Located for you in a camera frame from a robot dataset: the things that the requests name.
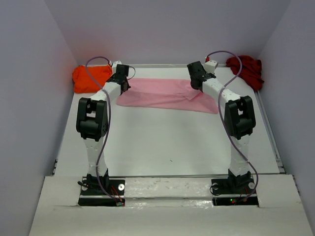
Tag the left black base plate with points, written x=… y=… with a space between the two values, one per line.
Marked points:
x=95 y=197

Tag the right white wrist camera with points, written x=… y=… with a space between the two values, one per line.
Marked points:
x=210 y=66

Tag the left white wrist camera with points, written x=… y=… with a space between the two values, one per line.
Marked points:
x=114 y=64

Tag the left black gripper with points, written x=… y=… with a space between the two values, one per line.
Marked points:
x=122 y=71

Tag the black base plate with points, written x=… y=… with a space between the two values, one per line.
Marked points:
x=95 y=197
x=224 y=195

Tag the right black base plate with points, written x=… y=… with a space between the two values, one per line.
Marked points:
x=224 y=195

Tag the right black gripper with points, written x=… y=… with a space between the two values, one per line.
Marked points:
x=196 y=70

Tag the dark red t shirt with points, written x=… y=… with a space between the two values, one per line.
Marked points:
x=251 y=70

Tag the orange t shirt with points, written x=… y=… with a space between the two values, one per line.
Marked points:
x=83 y=83

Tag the pink t shirt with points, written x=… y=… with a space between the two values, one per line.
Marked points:
x=176 y=94

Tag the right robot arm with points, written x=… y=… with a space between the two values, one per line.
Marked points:
x=237 y=115

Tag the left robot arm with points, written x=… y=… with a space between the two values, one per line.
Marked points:
x=93 y=123

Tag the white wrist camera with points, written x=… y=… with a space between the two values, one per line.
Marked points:
x=210 y=66
x=114 y=64

